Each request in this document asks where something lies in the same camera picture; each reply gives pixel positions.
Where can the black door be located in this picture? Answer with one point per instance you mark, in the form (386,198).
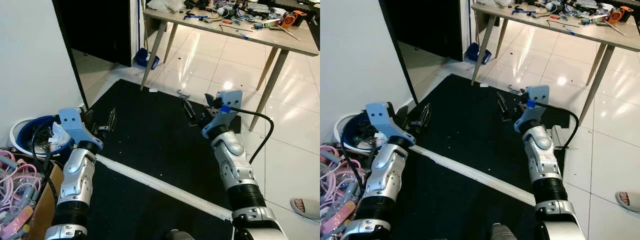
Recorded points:
(425,27)
(95,30)

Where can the grey slipper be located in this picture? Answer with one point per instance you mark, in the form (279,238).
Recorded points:
(304,207)
(628,200)

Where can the small metal bracket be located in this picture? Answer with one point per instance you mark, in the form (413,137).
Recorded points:
(183,94)
(513,89)

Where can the blue hand tool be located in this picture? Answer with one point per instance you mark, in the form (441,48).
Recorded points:
(522,11)
(195,17)

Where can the clear plastic bag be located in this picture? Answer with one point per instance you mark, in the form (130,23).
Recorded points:
(492,2)
(165,5)

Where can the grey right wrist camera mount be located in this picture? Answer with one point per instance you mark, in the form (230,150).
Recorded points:
(536,102)
(226,107)

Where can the white basin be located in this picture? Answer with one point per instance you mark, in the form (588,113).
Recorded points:
(337,131)
(14,140)

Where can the blue bucket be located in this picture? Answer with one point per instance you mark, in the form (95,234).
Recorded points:
(352,131)
(30,131)

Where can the blue dustpan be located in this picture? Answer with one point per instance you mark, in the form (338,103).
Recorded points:
(476,51)
(145,57)

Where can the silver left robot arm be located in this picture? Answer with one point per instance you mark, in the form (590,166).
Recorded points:
(75,180)
(384,175)

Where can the wooden table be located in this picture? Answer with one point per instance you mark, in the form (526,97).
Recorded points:
(580,31)
(250,37)

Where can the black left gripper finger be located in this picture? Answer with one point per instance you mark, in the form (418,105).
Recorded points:
(426,115)
(401,113)
(112,120)
(90,116)

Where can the white floor strip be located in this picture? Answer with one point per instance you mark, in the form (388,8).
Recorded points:
(475,175)
(160,186)

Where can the cardboard box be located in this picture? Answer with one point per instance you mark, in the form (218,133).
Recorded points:
(47,200)

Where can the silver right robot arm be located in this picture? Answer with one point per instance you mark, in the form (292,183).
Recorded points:
(232,160)
(542,155)

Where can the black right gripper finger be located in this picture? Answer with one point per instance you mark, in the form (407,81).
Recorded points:
(189,109)
(524,95)
(212,100)
(503,102)

